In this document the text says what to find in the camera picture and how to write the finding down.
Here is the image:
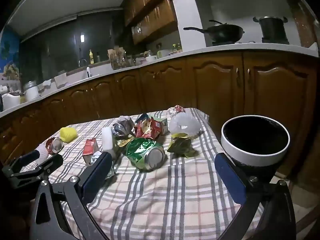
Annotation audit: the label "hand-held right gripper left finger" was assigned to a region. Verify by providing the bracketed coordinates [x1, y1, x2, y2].
[30, 151, 113, 240]

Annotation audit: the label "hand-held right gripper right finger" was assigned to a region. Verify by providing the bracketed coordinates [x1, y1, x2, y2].
[215, 152, 297, 240]

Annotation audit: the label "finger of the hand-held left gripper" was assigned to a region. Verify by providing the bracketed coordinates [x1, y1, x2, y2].
[10, 155, 63, 188]
[2, 150, 42, 177]

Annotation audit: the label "white rimmed trash bin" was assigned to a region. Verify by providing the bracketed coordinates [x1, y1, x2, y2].
[221, 115, 290, 183]

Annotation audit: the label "green drink pouch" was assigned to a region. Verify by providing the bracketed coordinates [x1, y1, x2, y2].
[167, 132, 198, 158]

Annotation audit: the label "green drink carton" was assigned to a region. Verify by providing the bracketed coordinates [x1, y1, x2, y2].
[157, 117, 169, 134]

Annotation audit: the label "white crumpled tissue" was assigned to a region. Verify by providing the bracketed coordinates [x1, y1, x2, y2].
[36, 144, 49, 160]

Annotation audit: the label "crumpled foil wrapper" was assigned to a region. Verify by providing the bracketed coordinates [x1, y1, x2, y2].
[86, 151, 117, 180]

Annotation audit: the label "small red carton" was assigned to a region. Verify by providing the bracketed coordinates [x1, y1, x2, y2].
[82, 138, 99, 165]

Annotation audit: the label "yellow sponge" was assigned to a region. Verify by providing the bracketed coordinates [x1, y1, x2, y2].
[59, 127, 78, 143]

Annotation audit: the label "white foam block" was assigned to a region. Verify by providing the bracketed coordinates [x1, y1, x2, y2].
[101, 126, 115, 153]

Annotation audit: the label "crushed green drink can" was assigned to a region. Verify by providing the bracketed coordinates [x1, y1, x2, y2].
[126, 138, 167, 172]

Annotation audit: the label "crumpled silver wrapper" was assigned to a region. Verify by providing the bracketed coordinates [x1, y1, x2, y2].
[111, 116, 135, 140]

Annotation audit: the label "cartoon print snack packet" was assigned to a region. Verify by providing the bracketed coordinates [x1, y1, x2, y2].
[135, 113, 157, 140]

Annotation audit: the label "white jar with metal lid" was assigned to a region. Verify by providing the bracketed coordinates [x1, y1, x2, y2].
[24, 81, 40, 102]

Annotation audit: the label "crumpled clear plastic bag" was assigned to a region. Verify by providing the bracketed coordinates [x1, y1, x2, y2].
[169, 112, 204, 137]

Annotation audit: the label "plaid tablecloth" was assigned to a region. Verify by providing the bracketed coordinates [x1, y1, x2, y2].
[20, 107, 265, 240]

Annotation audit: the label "red snack packet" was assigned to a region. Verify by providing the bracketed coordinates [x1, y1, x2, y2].
[150, 120, 164, 138]

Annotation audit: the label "white cloth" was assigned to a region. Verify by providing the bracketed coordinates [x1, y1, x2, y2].
[37, 79, 53, 90]

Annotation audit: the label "white box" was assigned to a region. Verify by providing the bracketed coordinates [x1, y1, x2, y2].
[54, 72, 68, 85]

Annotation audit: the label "brown wooden lower cabinets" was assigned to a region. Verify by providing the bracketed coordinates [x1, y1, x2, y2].
[0, 50, 318, 175]

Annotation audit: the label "brown wooden cabinets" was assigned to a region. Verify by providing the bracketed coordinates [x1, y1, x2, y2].
[124, 0, 183, 45]
[0, 50, 318, 175]

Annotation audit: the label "wooden utensil holder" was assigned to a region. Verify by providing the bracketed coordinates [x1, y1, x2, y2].
[107, 47, 127, 70]

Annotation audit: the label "white kitchen countertop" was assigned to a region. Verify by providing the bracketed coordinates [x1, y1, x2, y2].
[0, 41, 320, 118]

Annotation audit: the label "gas stove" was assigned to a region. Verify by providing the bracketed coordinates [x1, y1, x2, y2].
[211, 39, 290, 46]

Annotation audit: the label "black wok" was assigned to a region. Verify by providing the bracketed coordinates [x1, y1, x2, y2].
[183, 20, 245, 43]

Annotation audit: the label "black cooking pot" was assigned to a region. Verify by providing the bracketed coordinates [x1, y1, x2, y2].
[253, 16, 288, 43]

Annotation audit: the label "brown wooden upper cabinets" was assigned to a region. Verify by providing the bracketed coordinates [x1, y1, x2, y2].
[124, 0, 183, 45]

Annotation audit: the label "wall poster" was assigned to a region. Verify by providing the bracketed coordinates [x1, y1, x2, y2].
[0, 26, 20, 80]

